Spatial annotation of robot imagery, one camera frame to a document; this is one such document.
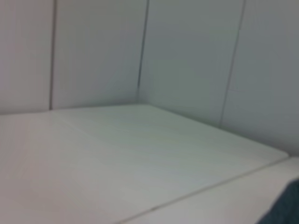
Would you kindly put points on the blue denim shorts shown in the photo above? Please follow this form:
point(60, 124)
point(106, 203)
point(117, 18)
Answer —
point(287, 207)

